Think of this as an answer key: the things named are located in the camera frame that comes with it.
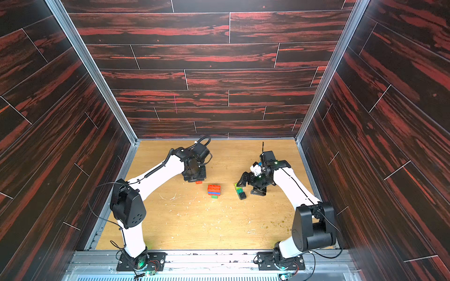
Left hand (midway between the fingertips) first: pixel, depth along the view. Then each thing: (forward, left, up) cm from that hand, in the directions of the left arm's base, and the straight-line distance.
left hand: (203, 179), depth 87 cm
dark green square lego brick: (-4, -5, -12) cm, 13 cm away
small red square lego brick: (-2, +2, +1) cm, 3 cm away
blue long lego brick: (-1, -4, -13) cm, 13 cm away
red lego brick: (-4, -5, -2) cm, 7 cm away
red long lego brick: (-3, -5, -11) cm, 13 cm away
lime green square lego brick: (0, -17, -8) cm, 19 cm away
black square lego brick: (-1, -19, -10) cm, 21 cm away
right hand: (-4, -22, -1) cm, 23 cm away
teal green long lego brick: (+1, -19, -11) cm, 22 cm away
